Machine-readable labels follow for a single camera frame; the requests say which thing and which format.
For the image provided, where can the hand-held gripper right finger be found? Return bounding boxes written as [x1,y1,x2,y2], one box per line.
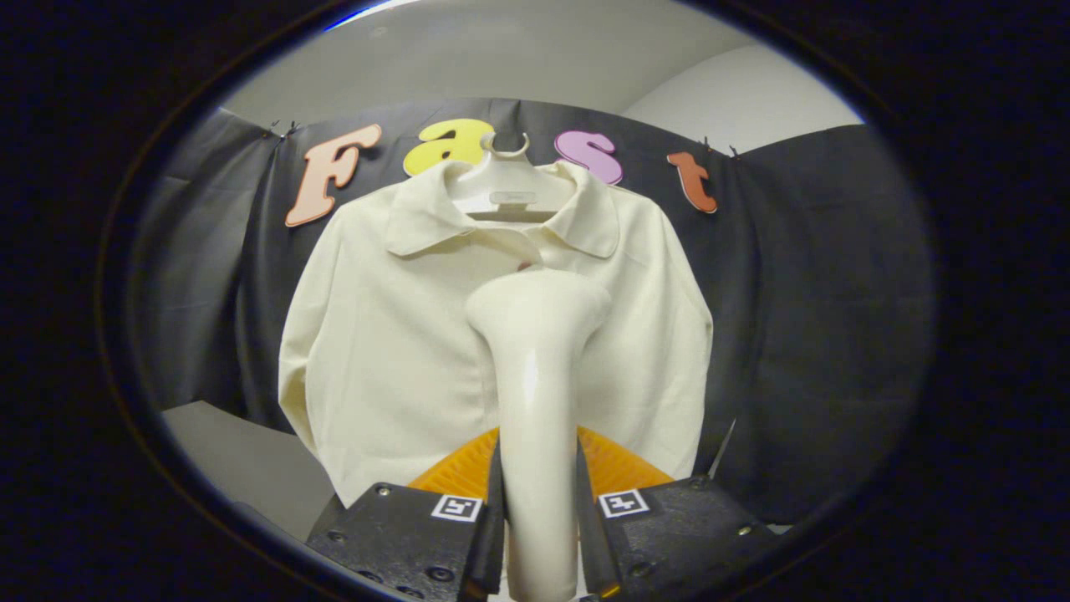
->
[573,425,784,602]

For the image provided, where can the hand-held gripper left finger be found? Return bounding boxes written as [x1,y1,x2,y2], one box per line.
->
[305,426,507,602]

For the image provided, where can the white garment steamer wand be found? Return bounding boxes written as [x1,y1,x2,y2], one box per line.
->
[464,269,613,602]

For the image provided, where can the cream button shirt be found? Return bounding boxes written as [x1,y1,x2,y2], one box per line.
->
[278,159,714,509]

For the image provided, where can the thin grey stand pole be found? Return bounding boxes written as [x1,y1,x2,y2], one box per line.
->
[706,418,738,482]

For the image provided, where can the grey drawer cabinet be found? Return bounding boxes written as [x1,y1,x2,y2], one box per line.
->
[160,400,337,543]

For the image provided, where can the black backdrop cloth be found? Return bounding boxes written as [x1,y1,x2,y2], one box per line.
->
[125,98,935,528]

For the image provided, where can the white plastic hanger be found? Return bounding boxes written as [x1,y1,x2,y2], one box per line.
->
[447,131,578,223]

